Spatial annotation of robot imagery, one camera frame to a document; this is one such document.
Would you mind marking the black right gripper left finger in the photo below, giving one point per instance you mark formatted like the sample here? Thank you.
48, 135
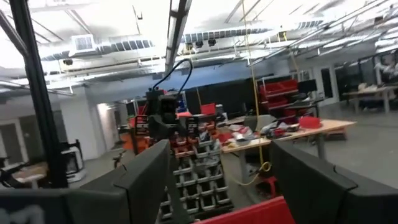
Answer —
143, 186

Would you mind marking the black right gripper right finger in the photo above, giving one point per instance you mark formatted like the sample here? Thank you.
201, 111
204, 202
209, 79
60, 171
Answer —
311, 189

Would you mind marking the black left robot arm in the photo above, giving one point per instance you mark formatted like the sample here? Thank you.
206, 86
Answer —
161, 105

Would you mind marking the grey parts bin rack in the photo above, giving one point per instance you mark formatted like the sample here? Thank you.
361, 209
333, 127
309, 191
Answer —
199, 183

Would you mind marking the red plastic bin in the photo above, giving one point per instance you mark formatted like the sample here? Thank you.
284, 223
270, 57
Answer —
255, 214

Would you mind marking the small red storage bin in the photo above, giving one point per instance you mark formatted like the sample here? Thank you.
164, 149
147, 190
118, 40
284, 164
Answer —
309, 122

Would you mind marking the red bin shelf rack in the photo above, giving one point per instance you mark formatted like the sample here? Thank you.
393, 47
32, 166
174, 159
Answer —
278, 90

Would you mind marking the red wheeled cart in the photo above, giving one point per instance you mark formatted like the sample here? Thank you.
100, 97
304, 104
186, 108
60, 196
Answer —
271, 185

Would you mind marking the red box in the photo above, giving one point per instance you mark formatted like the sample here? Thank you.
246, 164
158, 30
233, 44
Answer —
208, 109

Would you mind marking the cluttered wooden work table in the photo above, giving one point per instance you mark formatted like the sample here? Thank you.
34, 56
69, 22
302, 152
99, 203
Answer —
326, 126

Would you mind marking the black partition panel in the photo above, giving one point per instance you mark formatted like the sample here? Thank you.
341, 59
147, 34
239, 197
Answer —
224, 96

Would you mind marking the white mobile machine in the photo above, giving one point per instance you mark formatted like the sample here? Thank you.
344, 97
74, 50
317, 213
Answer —
73, 161

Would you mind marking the grey office chair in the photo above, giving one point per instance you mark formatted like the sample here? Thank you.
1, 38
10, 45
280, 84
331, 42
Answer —
261, 122

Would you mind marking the black monitor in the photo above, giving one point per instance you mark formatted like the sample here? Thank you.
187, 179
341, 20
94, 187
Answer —
307, 86

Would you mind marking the round wooden table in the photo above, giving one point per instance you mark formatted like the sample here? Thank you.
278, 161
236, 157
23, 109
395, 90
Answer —
29, 174

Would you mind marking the long wooden table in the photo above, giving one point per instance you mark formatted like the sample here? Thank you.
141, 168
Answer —
370, 91

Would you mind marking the white ceiling air vent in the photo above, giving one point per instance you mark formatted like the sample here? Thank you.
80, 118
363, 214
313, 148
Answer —
83, 43

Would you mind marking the black aluminium rig frame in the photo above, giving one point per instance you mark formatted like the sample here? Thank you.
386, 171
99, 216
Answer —
40, 109

